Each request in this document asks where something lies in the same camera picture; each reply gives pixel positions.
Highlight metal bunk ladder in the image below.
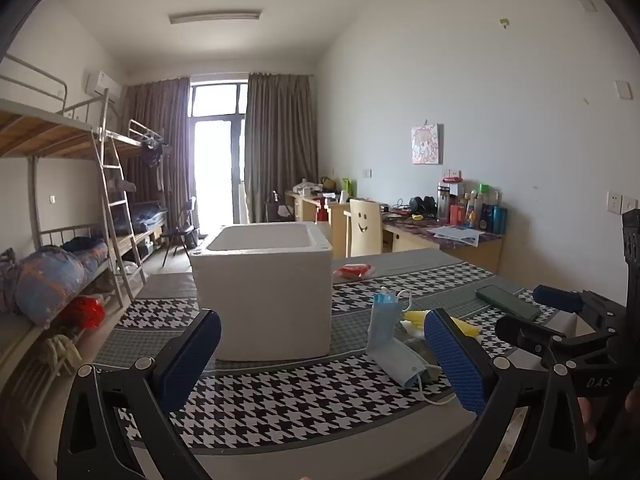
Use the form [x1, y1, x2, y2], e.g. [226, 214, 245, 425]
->
[91, 87, 148, 306]

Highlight wooden smiley face chair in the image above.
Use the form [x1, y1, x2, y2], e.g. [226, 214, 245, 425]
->
[348, 199, 384, 258]

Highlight black folding chair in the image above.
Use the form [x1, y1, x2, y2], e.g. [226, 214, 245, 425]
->
[161, 196, 199, 266]

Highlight group of bottles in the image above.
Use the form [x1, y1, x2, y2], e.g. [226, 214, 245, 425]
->
[436, 178, 508, 234]

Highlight white cloth bundle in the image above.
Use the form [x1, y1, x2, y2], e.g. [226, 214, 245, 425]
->
[37, 332, 81, 378]

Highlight red snack packet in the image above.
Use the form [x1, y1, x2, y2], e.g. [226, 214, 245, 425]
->
[332, 262, 373, 281]

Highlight pink wall poster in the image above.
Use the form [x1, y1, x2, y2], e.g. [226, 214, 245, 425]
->
[411, 123, 444, 165]

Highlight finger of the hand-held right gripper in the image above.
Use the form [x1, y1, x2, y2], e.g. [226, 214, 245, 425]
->
[532, 285, 626, 331]
[495, 316, 613, 361]

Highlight wooden desk with printed mat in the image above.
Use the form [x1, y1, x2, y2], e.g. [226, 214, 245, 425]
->
[382, 212, 504, 273]

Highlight white foam box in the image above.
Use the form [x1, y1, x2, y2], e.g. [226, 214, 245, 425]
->
[189, 222, 334, 362]

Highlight cluttered wooden desk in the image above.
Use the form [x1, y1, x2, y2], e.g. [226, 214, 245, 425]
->
[285, 190, 351, 258]

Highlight red plastic bag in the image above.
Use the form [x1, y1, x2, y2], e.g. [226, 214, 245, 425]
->
[62, 296, 107, 331]

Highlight ceiling tube light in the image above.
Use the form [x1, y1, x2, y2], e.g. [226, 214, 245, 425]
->
[168, 8, 262, 25]

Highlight black smartphone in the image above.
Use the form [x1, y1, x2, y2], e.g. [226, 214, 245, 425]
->
[475, 284, 542, 322]

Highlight metal bunk bed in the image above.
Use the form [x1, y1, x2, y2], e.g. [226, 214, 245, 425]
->
[102, 119, 168, 261]
[0, 52, 146, 376]

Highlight hanging clothes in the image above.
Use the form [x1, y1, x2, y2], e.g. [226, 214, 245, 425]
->
[140, 137, 166, 168]

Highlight yellow plastic bag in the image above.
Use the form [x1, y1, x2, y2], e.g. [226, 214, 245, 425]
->
[400, 310, 483, 341]

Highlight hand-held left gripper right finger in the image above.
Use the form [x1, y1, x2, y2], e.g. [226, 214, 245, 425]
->
[423, 308, 593, 480]

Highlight blue face mask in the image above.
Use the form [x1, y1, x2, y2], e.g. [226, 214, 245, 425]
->
[366, 287, 458, 406]

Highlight white air conditioner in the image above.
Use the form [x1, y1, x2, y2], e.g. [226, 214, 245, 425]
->
[84, 71, 122, 103]

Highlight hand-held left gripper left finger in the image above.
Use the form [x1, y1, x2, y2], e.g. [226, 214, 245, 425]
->
[59, 308, 222, 480]

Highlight blue orange quilt bundle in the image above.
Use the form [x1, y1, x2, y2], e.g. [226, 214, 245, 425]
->
[15, 237, 108, 328]

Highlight glass balcony door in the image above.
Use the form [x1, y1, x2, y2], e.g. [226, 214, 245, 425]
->
[189, 82, 249, 236]

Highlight brown curtain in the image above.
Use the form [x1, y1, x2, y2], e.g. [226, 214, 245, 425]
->
[245, 72, 319, 223]
[122, 77, 193, 241]

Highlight printed papers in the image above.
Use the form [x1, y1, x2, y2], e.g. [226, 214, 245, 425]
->
[427, 225, 485, 247]

